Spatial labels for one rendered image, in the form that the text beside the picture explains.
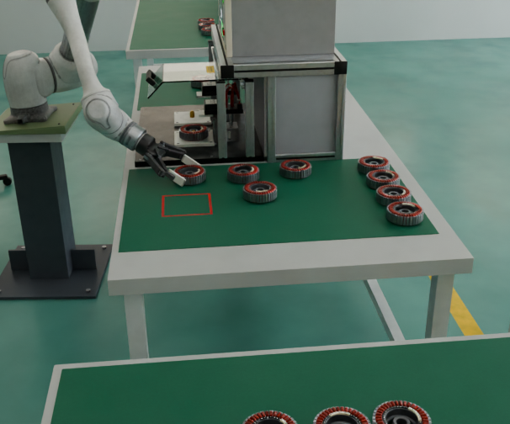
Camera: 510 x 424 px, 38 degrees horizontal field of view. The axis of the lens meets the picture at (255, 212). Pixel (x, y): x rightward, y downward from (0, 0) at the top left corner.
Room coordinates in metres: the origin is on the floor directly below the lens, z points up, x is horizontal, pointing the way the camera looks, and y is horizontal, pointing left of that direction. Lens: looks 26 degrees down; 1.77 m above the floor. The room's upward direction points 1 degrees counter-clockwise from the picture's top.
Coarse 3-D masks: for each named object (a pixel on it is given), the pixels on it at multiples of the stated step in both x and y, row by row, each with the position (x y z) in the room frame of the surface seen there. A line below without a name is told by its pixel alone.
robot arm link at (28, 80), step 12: (12, 60) 2.94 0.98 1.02; (24, 60) 2.95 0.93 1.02; (36, 60) 2.98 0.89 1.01; (12, 72) 2.92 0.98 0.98; (24, 72) 2.92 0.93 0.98; (36, 72) 2.95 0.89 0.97; (48, 72) 2.99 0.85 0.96; (12, 84) 2.92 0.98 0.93; (24, 84) 2.92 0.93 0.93; (36, 84) 2.94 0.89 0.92; (48, 84) 2.97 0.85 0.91; (12, 96) 2.92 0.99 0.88; (24, 96) 2.91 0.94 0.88; (36, 96) 2.94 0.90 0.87; (12, 108) 2.94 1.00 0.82; (24, 108) 2.91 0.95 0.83
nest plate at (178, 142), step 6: (174, 132) 2.73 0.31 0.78; (210, 132) 2.73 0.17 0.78; (174, 138) 2.67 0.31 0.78; (180, 138) 2.66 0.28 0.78; (210, 138) 2.66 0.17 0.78; (174, 144) 2.60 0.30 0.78; (180, 144) 2.60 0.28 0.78; (186, 144) 2.60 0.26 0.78; (192, 144) 2.60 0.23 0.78; (198, 144) 2.60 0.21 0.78; (204, 144) 2.61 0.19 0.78; (210, 144) 2.61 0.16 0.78
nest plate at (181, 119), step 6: (174, 114) 2.95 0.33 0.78; (180, 114) 2.95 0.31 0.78; (186, 114) 2.95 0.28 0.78; (198, 114) 2.95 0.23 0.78; (174, 120) 2.87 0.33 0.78; (180, 120) 2.87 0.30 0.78; (186, 120) 2.87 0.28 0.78; (192, 120) 2.87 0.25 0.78; (198, 120) 2.87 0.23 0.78; (204, 120) 2.87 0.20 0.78
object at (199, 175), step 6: (180, 168) 2.36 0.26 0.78; (186, 168) 2.37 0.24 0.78; (192, 168) 2.37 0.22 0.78; (198, 168) 2.35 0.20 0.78; (204, 168) 2.36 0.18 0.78; (180, 174) 2.30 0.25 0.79; (186, 174) 2.30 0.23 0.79; (192, 174) 2.30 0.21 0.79; (198, 174) 2.30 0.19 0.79; (204, 174) 2.32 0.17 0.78; (186, 180) 2.28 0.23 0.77; (192, 180) 2.28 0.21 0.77; (198, 180) 2.30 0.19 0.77; (204, 180) 2.32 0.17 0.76
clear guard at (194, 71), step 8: (168, 64) 2.69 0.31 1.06; (176, 64) 2.69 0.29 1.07; (184, 64) 2.69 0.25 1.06; (192, 64) 2.68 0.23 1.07; (200, 64) 2.68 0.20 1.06; (208, 64) 2.68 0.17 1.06; (216, 64) 2.68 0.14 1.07; (160, 72) 2.61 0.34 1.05; (168, 72) 2.57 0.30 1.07; (176, 72) 2.57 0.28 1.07; (184, 72) 2.57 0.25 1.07; (192, 72) 2.57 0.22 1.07; (200, 72) 2.57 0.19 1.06; (216, 72) 2.57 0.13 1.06; (160, 80) 2.51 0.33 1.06; (168, 80) 2.48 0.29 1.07; (176, 80) 2.47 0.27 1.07; (184, 80) 2.47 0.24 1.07; (192, 80) 2.47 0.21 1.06; (200, 80) 2.47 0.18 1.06; (208, 80) 2.48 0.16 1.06; (216, 80) 2.48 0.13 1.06; (224, 80) 2.48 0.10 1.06; (152, 88) 2.50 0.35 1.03
